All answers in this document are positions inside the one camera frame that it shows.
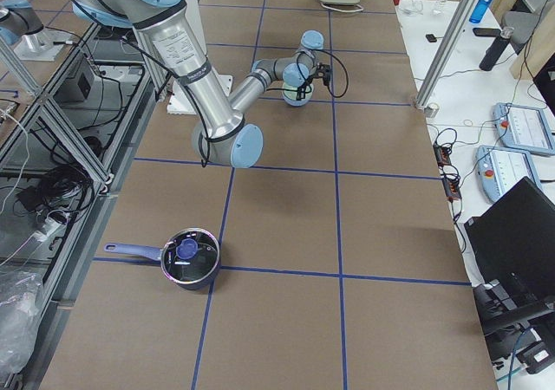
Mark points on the upper teach pendant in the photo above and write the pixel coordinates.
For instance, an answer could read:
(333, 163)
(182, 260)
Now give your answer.
(524, 128)

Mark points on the purple saucepan with lid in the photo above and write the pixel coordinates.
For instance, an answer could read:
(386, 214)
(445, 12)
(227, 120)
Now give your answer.
(191, 258)

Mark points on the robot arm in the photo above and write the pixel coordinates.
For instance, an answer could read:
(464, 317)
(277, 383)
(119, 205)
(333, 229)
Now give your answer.
(222, 136)

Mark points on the green bowl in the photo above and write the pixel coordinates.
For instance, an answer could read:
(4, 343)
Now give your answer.
(305, 91)

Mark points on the plastic bag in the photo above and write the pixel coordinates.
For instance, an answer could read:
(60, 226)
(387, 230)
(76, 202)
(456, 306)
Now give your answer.
(21, 307)

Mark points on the blue water bottle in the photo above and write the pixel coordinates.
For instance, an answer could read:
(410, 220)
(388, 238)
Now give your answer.
(479, 11)

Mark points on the lower teach pendant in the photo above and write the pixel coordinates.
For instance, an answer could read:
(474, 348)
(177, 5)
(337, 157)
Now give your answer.
(501, 168)

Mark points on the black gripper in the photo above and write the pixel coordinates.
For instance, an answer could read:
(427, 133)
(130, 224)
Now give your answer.
(301, 91)

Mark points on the black laptop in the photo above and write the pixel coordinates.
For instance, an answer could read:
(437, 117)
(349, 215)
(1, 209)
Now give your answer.
(513, 243)

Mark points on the aluminium frame post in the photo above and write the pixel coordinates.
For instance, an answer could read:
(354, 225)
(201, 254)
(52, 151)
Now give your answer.
(442, 55)

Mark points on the orange usb hub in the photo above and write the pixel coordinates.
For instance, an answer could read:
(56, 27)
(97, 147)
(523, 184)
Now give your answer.
(450, 176)

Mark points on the blue bowl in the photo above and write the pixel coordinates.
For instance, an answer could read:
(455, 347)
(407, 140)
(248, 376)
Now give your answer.
(296, 103)

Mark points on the teach pendant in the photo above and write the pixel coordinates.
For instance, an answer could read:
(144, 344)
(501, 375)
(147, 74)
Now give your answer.
(501, 168)
(524, 128)

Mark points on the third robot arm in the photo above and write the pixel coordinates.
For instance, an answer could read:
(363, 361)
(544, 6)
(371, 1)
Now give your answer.
(22, 29)

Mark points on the black phone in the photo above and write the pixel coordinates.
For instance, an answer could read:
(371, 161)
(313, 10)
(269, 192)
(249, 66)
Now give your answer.
(486, 32)

